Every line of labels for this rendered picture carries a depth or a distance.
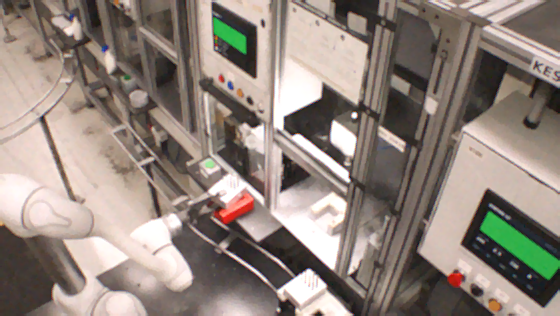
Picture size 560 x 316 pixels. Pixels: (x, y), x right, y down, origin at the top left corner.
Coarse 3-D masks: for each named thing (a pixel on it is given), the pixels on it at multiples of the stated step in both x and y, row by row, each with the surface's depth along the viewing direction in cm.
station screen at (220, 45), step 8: (216, 16) 160; (224, 24) 158; (232, 24) 154; (240, 32) 153; (216, 40) 167; (224, 40) 163; (216, 48) 170; (224, 48) 165; (232, 48) 161; (224, 56) 167; (232, 56) 163; (240, 56) 159; (240, 64) 161
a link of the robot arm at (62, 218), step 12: (36, 192) 121; (48, 192) 122; (24, 204) 119; (36, 204) 115; (48, 204) 116; (60, 204) 119; (72, 204) 123; (24, 216) 119; (36, 216) 115; (48, 216) 115; (60, 216) 117; (72, 216) 121; (84, 216) 126; (36, 228) 115; (48, 228) 116; (60, 228) 118; (72, 228) 122; (84, 228) 126
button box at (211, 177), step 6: (204, 162) 203; (204, 168) 201; (216, 168) 201; (204, 174) 203; (210, 174) 199; (216, 174) 202; (204, 180) 206; (210, 180) 202; (216, 180) 204; (210, 186) 204
